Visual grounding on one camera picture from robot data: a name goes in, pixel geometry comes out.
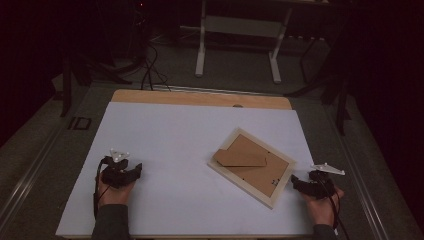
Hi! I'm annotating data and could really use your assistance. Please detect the white table mat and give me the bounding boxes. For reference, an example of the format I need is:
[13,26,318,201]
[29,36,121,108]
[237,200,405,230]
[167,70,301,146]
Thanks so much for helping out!
[55,101,338,239]

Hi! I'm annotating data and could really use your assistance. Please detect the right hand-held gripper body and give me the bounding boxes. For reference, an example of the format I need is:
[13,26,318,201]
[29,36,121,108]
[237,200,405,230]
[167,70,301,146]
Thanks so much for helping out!
[305,162,346,201]

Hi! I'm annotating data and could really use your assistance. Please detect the white metal table frame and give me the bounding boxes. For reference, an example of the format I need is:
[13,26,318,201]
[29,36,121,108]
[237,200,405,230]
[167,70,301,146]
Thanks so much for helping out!
[194,0,295,85]

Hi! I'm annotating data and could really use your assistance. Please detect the person's right hand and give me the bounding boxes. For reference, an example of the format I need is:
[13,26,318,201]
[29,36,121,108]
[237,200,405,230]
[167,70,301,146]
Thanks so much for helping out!
[301,185,345,228]

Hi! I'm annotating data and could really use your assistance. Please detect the metal floor rail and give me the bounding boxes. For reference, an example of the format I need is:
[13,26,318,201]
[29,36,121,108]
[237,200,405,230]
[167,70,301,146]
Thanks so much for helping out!
[145,83,285,98]
[0,126,65,228]
[327,105,390,240]

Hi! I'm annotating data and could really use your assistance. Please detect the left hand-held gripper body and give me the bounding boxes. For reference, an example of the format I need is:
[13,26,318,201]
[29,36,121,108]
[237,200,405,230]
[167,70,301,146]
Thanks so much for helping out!
[100,148,134,190]

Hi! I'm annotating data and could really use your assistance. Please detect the black metal stand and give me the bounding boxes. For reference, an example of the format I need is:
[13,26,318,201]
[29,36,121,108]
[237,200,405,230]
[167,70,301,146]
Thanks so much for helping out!
[59,54,133,118]
[285,33,353,137]

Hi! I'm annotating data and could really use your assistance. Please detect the wooden picture frame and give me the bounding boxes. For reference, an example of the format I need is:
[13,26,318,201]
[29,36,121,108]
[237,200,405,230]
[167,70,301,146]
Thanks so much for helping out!
[206,126,297,211]

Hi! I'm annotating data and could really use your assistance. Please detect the person's left hand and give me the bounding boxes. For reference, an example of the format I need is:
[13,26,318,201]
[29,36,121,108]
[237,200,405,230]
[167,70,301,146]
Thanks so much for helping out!
[95,172,136,207]

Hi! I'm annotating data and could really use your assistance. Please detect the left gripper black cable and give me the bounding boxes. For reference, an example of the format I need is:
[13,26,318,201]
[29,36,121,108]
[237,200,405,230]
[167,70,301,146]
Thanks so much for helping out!
[92,156,113,220]

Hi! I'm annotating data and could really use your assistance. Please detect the black floor cables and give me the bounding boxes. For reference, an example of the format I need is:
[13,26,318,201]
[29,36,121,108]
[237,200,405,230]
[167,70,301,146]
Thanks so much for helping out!
[139,42,173,92]

